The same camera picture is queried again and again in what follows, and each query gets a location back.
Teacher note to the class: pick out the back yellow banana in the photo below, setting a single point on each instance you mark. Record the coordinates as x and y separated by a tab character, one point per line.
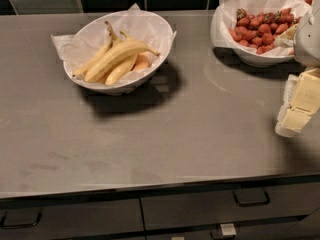
112	41

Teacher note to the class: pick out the left dark drawer front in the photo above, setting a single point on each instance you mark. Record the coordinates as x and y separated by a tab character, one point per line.
79	220

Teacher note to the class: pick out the left black drawer handle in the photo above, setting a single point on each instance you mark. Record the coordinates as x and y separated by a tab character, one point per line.
19	220

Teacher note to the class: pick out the dark drawer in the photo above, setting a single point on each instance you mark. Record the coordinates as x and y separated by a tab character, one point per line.
195	209
79	220

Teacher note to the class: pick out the orange fruit in bowl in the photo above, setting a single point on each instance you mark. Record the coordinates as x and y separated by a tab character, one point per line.
142	62

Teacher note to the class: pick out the white strawberry bowl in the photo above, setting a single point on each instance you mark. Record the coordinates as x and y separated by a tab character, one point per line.
272	57

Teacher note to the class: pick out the white paper bowl liner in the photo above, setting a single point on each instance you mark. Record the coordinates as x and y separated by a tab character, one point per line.
154	30

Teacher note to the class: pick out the lower small yellow banana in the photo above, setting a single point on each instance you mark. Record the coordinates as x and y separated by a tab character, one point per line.
121	69

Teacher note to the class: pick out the white paper strawberry liner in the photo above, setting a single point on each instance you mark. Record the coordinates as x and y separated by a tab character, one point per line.
224	18

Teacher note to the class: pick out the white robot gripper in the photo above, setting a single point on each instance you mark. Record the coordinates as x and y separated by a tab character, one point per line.
309	40

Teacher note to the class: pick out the black drawer handle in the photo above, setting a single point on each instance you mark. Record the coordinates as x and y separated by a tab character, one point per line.
19	220
251	197

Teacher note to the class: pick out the pile of red strawberries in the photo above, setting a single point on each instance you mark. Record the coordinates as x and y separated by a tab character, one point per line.
260	31

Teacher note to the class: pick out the right dark drawer front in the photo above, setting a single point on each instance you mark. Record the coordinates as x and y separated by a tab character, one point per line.
195	209

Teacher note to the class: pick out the large front yellow banana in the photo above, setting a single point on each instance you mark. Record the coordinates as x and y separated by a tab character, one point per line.
115	55

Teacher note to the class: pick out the white banana bowl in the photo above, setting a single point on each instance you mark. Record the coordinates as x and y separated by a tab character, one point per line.
118	52

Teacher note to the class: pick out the right black drawer handle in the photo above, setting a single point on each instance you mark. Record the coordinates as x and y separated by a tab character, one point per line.
251	197

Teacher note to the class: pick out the lower drawer white label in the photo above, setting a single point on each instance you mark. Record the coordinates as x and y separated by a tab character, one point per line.
228	229

